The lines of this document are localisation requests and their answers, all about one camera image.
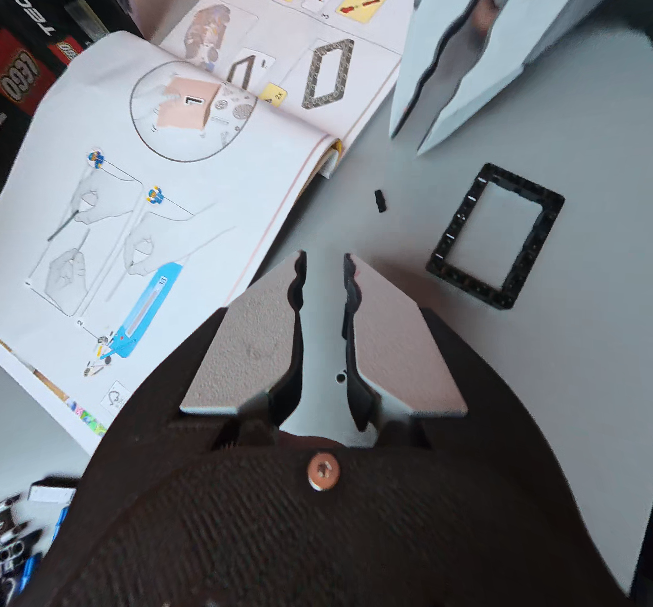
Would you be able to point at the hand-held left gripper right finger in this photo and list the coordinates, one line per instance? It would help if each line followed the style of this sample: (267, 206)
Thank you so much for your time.
(403, 357)

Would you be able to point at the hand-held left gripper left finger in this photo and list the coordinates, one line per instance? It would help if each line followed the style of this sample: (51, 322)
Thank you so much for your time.
(245, 352)

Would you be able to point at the black lego pin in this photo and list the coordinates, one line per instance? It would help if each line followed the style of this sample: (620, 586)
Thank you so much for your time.
(380, 201)

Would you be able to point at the black rectangular lego frame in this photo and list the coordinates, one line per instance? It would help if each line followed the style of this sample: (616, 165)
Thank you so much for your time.
(525, 186)

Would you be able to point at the lego instruction booklet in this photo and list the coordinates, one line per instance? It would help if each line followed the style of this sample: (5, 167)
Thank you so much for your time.
(178, 209)

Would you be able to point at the pile of loose lego pieces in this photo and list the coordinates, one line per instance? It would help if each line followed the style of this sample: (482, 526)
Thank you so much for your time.
(15, 540)

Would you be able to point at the black lego set box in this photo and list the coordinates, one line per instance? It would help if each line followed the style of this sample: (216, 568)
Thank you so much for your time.
(30, 30)

